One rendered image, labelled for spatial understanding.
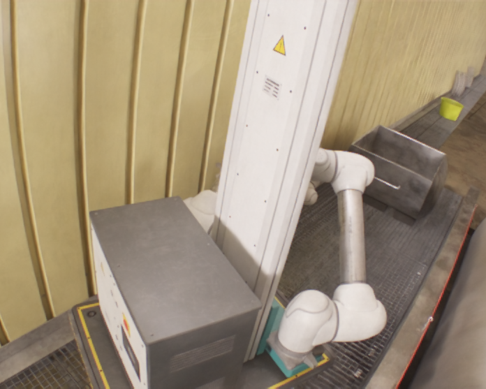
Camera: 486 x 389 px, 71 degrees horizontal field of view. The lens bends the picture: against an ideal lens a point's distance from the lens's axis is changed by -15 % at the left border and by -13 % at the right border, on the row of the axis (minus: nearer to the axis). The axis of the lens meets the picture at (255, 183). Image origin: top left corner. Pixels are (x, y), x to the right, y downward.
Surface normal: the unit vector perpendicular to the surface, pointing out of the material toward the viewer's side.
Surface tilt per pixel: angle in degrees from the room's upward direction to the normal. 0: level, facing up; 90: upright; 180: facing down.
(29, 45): 90
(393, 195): 95
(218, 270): 0
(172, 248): 0
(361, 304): 33
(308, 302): 6
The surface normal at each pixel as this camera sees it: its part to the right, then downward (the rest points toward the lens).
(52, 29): 0.78, 0.43
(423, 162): -0.57, 0.33
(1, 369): 0.18, -0.84
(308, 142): 0.53, 0.52
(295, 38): -0.83, 0.14
